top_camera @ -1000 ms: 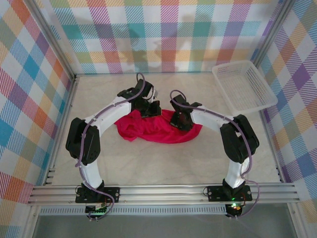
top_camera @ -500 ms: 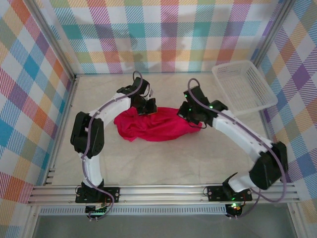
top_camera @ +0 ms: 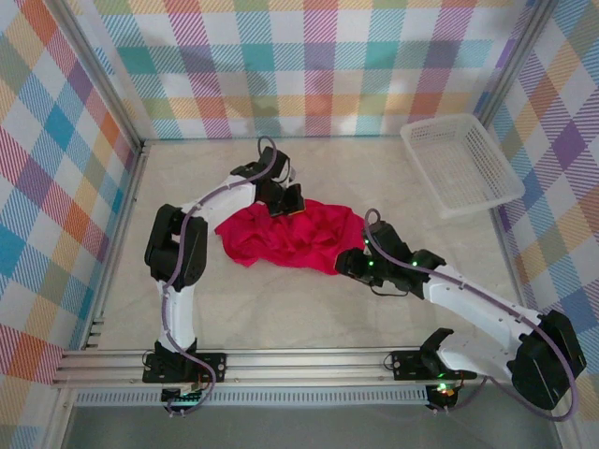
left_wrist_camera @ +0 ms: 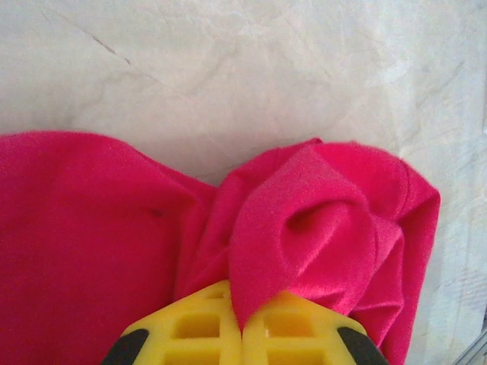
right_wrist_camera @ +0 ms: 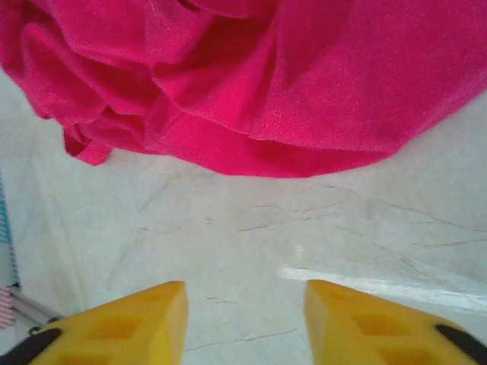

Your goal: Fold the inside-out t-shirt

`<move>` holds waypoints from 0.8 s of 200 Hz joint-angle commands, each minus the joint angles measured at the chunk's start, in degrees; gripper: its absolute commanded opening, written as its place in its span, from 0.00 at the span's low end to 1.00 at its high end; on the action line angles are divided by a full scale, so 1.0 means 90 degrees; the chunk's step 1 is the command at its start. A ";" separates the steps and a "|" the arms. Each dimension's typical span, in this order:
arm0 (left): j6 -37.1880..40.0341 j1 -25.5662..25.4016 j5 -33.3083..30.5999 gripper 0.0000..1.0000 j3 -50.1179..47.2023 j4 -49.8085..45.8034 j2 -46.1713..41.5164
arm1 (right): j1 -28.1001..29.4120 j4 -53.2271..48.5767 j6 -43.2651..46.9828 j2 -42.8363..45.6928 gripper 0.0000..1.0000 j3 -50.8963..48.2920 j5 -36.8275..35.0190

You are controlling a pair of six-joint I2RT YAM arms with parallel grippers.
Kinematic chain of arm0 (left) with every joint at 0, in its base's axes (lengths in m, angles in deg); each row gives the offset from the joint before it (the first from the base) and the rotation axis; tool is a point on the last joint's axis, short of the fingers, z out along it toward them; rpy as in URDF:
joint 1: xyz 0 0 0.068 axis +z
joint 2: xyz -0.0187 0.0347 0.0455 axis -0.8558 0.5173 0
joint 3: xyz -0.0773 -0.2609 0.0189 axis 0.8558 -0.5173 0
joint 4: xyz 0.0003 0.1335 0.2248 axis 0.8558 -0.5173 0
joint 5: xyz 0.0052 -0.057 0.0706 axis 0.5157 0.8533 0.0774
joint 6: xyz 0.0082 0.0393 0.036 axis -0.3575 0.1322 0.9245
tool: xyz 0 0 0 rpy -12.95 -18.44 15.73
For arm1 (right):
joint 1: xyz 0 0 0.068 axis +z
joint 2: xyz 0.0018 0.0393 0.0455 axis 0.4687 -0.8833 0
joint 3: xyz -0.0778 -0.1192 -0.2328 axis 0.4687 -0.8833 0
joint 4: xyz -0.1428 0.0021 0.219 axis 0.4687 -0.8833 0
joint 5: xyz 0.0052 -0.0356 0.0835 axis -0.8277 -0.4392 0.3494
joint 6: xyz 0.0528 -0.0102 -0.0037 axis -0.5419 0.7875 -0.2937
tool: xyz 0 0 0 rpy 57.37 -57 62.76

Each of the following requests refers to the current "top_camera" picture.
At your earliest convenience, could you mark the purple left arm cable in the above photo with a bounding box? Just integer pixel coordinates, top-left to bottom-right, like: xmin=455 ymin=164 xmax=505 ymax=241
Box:
xmin=158 ymin=135 xmax=282 ymax=417

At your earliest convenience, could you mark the right controller circuit board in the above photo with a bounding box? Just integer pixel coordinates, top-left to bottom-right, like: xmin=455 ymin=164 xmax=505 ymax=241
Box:
xmin=426 ymin=382 xmax=459 ymax=413

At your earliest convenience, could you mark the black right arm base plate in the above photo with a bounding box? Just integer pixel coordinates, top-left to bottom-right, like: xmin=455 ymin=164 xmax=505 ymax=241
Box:
xmin=389 ymin=348 xmax=478 ymax=381

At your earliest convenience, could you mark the controller circuit board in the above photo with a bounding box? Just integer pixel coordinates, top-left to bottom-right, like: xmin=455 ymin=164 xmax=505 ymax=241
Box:
xmin=426 ymin=382 xmax=459 ymax=413
xmin=161 ymin=385 xmax=207 ymax=415

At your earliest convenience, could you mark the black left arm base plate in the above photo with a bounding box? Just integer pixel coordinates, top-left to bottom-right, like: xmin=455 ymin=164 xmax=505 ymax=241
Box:
xmin=141 ymin=351 xmax=228 ymax=385

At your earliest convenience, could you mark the aluminium frame post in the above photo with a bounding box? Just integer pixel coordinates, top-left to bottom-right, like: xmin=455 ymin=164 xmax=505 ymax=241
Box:
xmin=46 ymin=0 xmax=146 ymax=149
xmin=475 ymin=0 xmax=562 ymax=130

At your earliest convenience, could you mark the left controller circuit board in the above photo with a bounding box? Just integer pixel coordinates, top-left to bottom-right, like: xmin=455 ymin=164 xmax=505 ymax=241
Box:
xmin=161 ymin=385 xmax=207 ymax=415

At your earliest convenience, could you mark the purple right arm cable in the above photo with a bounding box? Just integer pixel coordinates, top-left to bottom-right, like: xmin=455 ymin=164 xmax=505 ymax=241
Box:
xmin=363 ymin=208 xmax=582 ymax=422

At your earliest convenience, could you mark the red t-shirt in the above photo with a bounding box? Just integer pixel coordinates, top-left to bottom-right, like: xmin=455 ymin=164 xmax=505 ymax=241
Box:
xmin=214 ymin=198 xmax=369 ymax=277

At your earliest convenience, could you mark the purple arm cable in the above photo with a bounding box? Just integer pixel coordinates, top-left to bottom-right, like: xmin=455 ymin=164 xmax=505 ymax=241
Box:
xmin=158 ymin=135 xmax=282 ymax=417
xmin=363 ymin=208 xmax=582 ymax=422

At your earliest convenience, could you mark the slotted grey cable duct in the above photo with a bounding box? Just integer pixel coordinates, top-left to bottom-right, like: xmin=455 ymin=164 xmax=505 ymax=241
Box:
xmin=74 ymin=390 xmax=431 ymax=408

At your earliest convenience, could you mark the white plastic mesh basket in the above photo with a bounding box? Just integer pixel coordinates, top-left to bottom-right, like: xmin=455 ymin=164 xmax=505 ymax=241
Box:
xmin=400 ymin=112 xmax=526 ymax=220

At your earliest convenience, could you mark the aluminium mounting rail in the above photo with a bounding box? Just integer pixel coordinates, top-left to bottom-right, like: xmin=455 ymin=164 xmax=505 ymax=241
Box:
xmin=51 ymin=344 xmax=568 ymax=390

